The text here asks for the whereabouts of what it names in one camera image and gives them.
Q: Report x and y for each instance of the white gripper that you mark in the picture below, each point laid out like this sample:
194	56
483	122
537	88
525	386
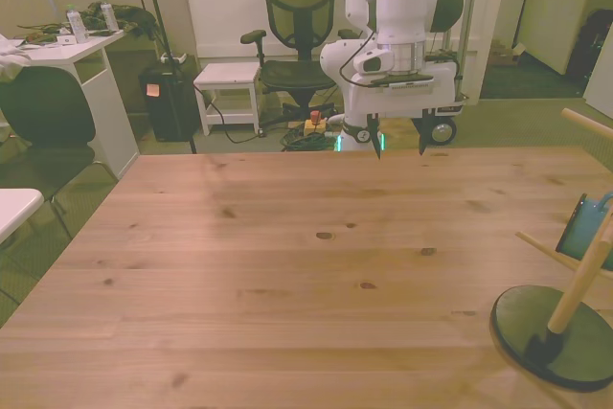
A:
407	100

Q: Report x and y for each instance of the blue enamel mug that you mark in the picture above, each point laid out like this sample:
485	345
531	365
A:
582	232

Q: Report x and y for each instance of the wooden mug tree black base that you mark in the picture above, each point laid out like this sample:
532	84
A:
527	327

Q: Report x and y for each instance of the robot cart with wheel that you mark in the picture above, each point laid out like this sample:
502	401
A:
443	132

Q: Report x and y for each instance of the yellow emergency stop button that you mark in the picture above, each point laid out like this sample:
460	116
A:
314	124

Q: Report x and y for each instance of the cardboard box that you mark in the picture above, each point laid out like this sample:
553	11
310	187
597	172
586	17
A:
505	54

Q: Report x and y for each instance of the black mesh office chair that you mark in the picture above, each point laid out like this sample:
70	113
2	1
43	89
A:
297	21

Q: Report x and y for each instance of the small white stool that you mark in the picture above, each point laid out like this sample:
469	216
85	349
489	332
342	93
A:
229	74

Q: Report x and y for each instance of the black tower box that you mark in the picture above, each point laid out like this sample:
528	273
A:
170	107

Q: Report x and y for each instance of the orange sticky note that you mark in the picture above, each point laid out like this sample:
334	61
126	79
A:
152	90

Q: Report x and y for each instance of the camouflage cloth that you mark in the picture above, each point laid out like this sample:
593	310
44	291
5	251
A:
131	16

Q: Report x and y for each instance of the clear plastic bottle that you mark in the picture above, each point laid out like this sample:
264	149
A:
76	26
108	16

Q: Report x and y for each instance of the small white box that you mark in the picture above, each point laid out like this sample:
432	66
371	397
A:
66	39

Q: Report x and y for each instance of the white desk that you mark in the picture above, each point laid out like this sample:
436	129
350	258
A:
62	52

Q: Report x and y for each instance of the black plastic chair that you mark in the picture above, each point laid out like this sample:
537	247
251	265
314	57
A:
45	107

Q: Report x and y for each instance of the white side table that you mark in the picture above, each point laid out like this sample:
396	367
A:
14	208

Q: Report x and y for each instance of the white cloth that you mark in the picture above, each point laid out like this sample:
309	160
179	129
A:
12	57

